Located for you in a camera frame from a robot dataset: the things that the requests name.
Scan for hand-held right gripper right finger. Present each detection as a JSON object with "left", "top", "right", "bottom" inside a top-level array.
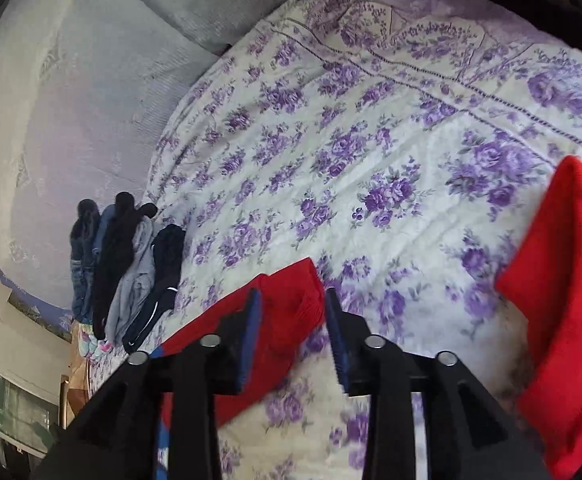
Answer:
[{"left": 325, "top": 287, "right": 552, "bottom": 480}]

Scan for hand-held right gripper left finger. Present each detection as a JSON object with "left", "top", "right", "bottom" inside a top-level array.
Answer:
[{"left": 31, "top": 287, "right": 262, "bottom": 480}]

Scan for blue sweater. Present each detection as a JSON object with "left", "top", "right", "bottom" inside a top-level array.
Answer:
[{"left": 156, "top": 156, "right": 582, "bottom": 480}]

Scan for folded navy pants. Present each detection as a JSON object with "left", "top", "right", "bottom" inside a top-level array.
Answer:
[{"left": 122, "top": 224, "right": 186, "bottom": 353}]

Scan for folded grey pants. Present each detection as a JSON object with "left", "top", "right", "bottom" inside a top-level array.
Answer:
[{"left": 106, "top": 220, "right": 156, "bottom": 343}]

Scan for folded black pants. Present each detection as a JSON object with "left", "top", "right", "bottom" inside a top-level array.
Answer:
[{"left": 92, "top": 191, "right": 158, "bottom": 341}]

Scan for folded pink floral blanket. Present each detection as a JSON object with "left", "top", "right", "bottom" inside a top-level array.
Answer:
[{"left": 78, "top": 330, "right": 114, "bottom": 358}]

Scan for purple floral bedspread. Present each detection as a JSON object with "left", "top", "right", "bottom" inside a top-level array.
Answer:
[{"left": 71, "top": 0, "right": 582, "bottom": 480}]

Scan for folded blue jeans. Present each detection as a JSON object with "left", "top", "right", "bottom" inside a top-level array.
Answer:
[{"left": 71, "top": 199, "right": 104, "bottom": 325}]

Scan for blue cloth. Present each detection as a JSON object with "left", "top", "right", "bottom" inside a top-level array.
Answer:
[{"left": 0, "top": 265, "right": 74, "bottom": 341}]

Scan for white lace pillow cover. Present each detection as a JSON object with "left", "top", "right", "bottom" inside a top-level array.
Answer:
[{"left": 0, "top": 0, "right": 302, "bottom": 311}]

